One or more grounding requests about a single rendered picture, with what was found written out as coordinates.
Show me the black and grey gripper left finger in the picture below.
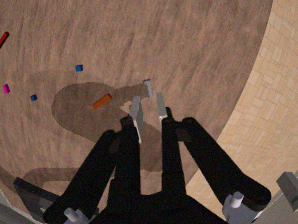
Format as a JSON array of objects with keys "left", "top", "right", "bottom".
[{"left": 43, "top": 96, "right": 143, "bottom": 224}]

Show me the red rod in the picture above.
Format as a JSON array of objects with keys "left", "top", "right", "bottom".
[{"left": 0, "top": 32, "right": 10, "bottom": 49}]

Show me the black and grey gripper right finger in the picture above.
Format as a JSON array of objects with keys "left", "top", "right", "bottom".
[{"left": 156, "top": 92, "right": 272, "bottom": 224}]

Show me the grey rod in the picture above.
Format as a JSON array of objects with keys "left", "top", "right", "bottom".
[{"left": 144, "top": 79, "right": 153, "bottom": 98}]

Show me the orange rod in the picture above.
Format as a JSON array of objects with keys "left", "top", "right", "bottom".
[{"left": 92, "top": 93, "right": 112, "bottom": 110}]

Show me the magenta rod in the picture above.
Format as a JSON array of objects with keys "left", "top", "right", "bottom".
[{"left": 3, "top": 84, "right": 10, "bottom": 94}]

